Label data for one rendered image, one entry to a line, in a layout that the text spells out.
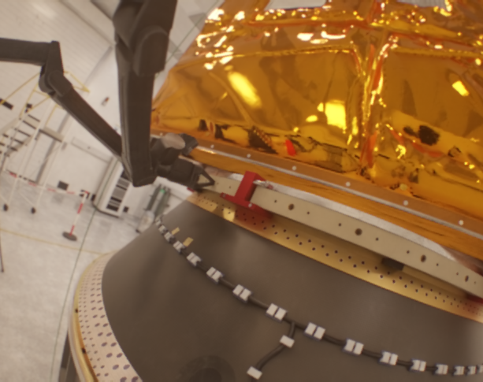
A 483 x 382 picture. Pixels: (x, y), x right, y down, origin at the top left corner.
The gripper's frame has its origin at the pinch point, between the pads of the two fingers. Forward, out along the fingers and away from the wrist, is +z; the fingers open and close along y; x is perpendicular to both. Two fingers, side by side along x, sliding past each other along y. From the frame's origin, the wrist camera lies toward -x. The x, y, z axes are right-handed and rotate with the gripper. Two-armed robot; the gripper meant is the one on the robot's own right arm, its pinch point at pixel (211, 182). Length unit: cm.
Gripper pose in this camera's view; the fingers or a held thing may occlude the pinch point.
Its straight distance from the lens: 74.2
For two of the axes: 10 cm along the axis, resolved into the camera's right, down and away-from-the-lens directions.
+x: -2.9, 9.6, -0.2
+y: -5.7, -1.5, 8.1
